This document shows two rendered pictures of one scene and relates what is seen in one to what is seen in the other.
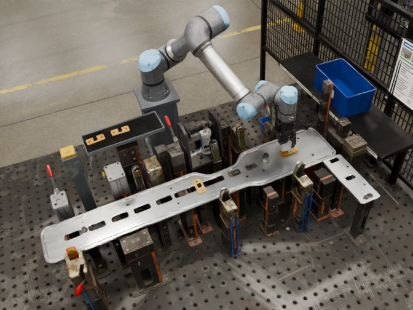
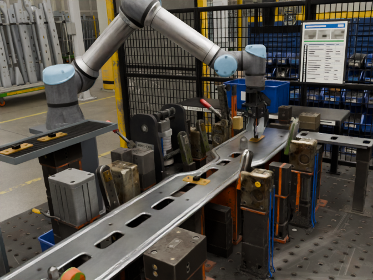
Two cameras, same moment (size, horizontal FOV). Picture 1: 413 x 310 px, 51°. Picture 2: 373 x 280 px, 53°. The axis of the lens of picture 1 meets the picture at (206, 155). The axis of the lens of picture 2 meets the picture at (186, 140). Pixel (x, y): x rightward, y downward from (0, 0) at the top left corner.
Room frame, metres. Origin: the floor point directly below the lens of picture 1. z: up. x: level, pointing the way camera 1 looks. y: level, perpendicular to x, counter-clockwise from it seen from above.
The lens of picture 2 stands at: (0.44, 0.68, 1.47)
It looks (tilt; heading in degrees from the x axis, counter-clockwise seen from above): 18 degrees down; 324
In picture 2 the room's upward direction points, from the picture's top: 3 degrees counter-clockwise
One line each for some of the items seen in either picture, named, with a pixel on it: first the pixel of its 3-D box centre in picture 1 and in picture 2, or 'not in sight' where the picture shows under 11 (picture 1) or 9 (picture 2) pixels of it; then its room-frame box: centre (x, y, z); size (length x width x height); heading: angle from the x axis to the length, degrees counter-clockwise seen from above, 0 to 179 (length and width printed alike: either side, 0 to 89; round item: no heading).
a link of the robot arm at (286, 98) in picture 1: (287, 99); (254, 60); (1.44, -0.36, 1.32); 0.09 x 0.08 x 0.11; 43
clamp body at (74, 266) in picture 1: (88, 286); not in sight; (0.91, 0.53, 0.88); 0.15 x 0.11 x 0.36; 20
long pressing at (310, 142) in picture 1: (196, 189); (195, 184); (1.27, 0.06, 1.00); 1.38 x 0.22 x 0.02; 110
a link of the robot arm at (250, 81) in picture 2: (287, 114); (256, 80); (1.43, -0.37, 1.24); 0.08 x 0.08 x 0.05
